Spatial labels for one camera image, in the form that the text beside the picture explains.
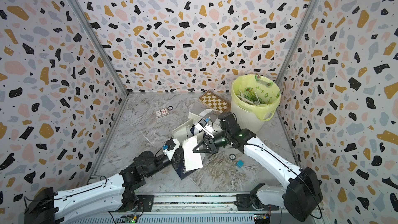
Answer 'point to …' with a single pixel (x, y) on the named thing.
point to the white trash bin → (247, 121)
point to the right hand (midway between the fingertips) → (196, 153)
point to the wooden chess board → (214, 101)
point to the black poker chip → (170, 108)
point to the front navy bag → (181, 171)
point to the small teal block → (239, 164)
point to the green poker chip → (232, 156)
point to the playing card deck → (161, 113)
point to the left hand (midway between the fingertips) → (189, 146)
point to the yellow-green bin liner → (256, 95)
